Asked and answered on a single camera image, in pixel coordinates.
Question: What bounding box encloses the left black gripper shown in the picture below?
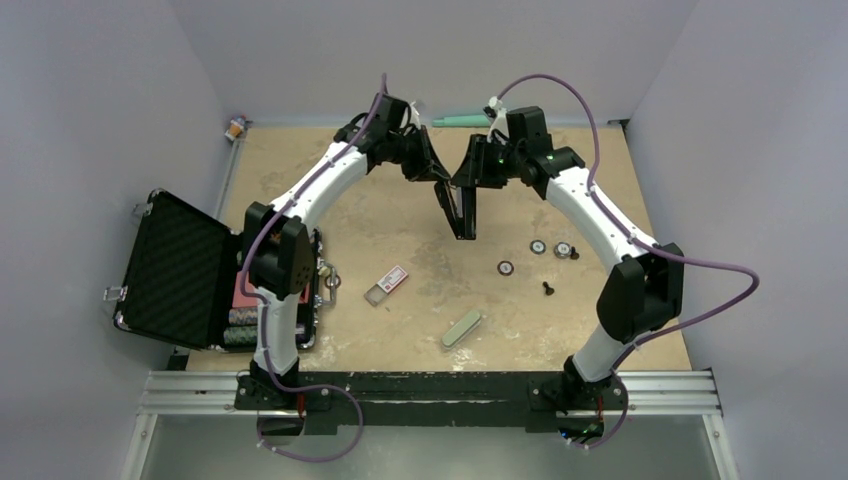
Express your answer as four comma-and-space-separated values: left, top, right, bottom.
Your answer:
387, 126, 451, 184

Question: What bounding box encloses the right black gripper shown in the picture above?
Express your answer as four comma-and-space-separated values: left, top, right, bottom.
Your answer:
452, 133, 526, 189

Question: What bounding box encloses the green staple case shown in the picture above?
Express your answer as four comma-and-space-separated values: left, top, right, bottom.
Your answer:
440, 310, 482, 350

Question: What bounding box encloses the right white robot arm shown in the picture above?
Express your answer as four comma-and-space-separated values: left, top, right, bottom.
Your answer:
440, 106, 684, 407

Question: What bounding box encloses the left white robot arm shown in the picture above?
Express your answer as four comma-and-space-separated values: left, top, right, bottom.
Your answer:
239, 93, 456, 409

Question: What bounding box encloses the green microphone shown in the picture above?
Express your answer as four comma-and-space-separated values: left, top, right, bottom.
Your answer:
432, 114, 491, 128

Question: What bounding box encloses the small staple box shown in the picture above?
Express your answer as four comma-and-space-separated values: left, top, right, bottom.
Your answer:
364, 265, 408, 307

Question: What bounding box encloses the black poker chip case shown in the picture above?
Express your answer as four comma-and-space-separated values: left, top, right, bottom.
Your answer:
104, 190, 322, 353

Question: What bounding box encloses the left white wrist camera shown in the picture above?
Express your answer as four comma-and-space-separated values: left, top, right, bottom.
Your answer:
407, 100, 422, 129

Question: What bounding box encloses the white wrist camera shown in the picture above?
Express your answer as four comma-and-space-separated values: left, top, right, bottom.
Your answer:
483, 96, 509, 141
407, 100, 422, 129

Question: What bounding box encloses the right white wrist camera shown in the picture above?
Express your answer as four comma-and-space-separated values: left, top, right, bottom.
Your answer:
483, 96, 509, 141

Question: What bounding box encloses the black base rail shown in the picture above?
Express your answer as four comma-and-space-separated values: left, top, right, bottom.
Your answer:
233, 371, 627, 439

